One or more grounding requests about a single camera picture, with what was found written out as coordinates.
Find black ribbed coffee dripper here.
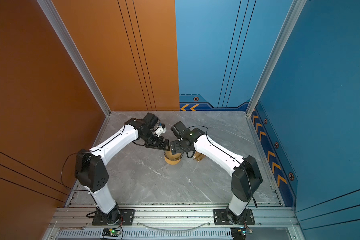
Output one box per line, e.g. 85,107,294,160
164,151,184,156

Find wooden ring dripper stand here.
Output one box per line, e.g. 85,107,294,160
165,155,183,165

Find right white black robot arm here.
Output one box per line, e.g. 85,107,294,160
170,122,263,225

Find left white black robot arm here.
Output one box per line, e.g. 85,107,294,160
75,113,170,225

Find left green circuit board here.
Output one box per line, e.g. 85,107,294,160
102,228,122,240

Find green circuit board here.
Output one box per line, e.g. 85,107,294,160
102,228,122,240
231,228,247,240

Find right green circuit board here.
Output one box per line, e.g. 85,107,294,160
231,228,247,240

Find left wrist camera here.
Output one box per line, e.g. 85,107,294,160
155,124,167,137

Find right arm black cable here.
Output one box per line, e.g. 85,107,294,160
187,125,259,208

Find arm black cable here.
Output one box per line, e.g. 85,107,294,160
59,151,92,193
187,125,259,208

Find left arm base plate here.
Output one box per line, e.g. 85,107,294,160
92,209,135,227

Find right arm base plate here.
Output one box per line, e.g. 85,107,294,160
213,209,256,226

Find clear tube on rail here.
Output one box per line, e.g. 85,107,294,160
137,222,210,232

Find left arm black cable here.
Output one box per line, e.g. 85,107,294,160
59,151,92,193

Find aluminium rail base frame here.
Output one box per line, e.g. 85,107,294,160
43,204,304,240

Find left aluminium corner post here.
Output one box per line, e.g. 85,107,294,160
36,0,112,117

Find aluminium corner post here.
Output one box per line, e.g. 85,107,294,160
36,0,112,117
246,0,307,117

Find right aluminium corner post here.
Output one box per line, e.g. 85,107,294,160
246,0,307,117

